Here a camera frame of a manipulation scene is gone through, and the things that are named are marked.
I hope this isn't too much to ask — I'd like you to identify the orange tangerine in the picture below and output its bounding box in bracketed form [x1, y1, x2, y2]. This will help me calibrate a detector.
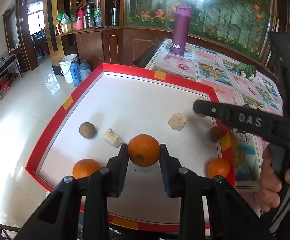
[72, 159, 101, 179]
[128, 134, 161, 167]
[207, 158, 231, 179]

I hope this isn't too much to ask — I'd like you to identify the cream fruit piece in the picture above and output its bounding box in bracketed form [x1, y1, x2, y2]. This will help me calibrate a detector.
[168, 113, 187, 131]

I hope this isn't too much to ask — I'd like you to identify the right hand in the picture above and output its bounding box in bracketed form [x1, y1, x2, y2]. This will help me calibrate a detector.
[256, 145, 290, 212]

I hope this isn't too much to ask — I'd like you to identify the brown round fruit by rim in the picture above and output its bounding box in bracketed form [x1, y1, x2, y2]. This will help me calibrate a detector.
[209, 126, 223, 142]

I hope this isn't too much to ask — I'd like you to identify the colourful fruit tablecloth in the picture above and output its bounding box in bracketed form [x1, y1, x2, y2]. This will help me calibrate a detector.
[144, 38, 284, 215]

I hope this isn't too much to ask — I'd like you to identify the orange tangerine under gripper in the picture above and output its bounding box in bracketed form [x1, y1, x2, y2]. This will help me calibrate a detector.
[207, 158, 231, 179]

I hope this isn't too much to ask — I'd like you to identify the green vegetable toy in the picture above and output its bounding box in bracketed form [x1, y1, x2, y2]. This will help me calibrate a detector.
[234, 63, 256, 82]

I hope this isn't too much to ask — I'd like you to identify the brown round longan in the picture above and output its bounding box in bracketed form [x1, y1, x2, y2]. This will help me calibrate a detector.
[79, 122, 97, 139]

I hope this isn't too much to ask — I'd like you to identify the red white tray box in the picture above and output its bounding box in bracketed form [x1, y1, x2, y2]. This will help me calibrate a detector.
[24, 63, 236, 233]

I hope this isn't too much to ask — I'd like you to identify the purple thermos bottle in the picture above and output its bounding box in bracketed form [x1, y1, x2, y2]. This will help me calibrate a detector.
[170, 5, 192, 55]

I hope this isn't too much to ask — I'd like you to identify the grey blue thermos jug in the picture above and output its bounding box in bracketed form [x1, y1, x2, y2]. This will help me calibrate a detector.
[79, 60, 91, 81]

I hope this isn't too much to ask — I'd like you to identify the white plastic bucket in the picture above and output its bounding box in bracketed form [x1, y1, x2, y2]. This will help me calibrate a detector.
[59, 54, 78, 83]

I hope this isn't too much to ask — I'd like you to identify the wooden cabinet counter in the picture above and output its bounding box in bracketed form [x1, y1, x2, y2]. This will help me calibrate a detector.
[59, 26, 172, 69]

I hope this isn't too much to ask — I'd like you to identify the side table with cloth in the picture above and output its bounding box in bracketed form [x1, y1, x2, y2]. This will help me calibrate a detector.
[0, 54, 22, 100]

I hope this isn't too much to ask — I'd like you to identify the pink bottle on counter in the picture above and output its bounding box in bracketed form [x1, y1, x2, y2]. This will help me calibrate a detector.
[76, 7, 85, 30]

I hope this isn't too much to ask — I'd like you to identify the green bag on counter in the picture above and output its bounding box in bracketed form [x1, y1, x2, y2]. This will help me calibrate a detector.
[56, 11, 72, 25]

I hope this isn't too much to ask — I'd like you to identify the black thermos on counter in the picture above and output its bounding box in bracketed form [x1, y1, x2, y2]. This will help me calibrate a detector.
[84, 3, 95, 28]

